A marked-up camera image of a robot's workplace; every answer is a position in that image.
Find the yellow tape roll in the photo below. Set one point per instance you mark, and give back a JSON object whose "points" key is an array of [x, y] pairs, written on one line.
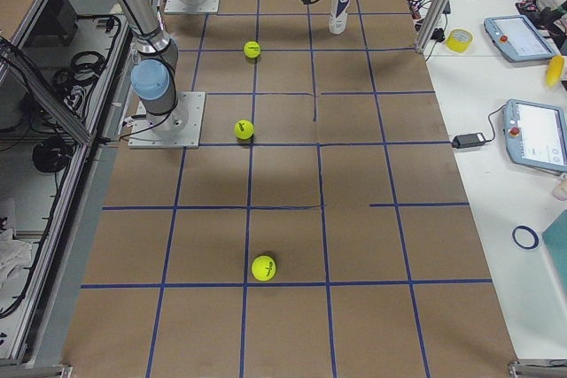
{"points": [[459, 40]]}

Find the tennis ball near camera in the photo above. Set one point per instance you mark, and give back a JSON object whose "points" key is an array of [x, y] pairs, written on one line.
{"points": [[263, 268]]}

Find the teach pendant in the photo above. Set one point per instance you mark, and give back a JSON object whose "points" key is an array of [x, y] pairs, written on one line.
{"points": [[535, 135], [517, 39]]}

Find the yellow banana toy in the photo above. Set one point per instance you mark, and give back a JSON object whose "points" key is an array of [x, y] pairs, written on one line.
{"points": [[556, 71]]}

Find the teal box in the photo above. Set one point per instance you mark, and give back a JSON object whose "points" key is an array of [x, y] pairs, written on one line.
{"points": [[554, 238]]}

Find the teach pendant far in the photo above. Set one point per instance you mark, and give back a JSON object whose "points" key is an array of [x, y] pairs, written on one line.
{"points": [[517, 39]]}

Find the clear tennis ball can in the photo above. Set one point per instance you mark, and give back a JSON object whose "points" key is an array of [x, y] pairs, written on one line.
{"points": [[338, 16]]}

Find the teach pendant near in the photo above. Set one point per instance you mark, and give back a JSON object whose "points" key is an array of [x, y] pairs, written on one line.
{"points": [[535, 135]]}

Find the tennis ball centre row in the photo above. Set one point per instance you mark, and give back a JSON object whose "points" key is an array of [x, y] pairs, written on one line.
{"points": [[252, 49]]}

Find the black power adapter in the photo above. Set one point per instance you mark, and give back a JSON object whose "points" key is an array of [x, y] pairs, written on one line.
{"points": [[471, 140]]}

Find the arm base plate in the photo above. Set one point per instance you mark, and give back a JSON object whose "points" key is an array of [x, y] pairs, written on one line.
{"points": [[191, 7], [180, 130]]}

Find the tennis ball near base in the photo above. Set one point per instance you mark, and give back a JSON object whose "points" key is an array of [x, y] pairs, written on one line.
{"points": [[244, 130]]}

